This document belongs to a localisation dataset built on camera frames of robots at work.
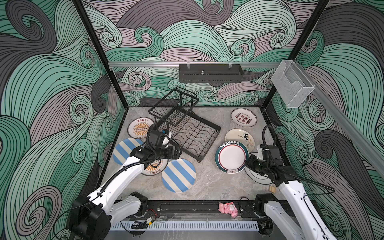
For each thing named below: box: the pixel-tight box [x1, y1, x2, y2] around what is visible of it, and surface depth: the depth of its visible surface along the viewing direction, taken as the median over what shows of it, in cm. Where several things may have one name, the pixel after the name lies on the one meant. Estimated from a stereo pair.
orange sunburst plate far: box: [127, 117, 154, 139], surface depth 110 cm
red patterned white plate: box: [231, 108, 258, 128], surface depth 116 cm
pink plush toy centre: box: [217, 202, 239, 218], surface depth 73 cm
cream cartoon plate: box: [225, 128, 255, 153], surface depth 103 cm
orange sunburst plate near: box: [141, 158, 169, 176], surface depth 87 cm
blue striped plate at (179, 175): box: [161, 158, 197, 193], surface depth 86 cm
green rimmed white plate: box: [214, 141, 250, 174], surface depth 87 cm
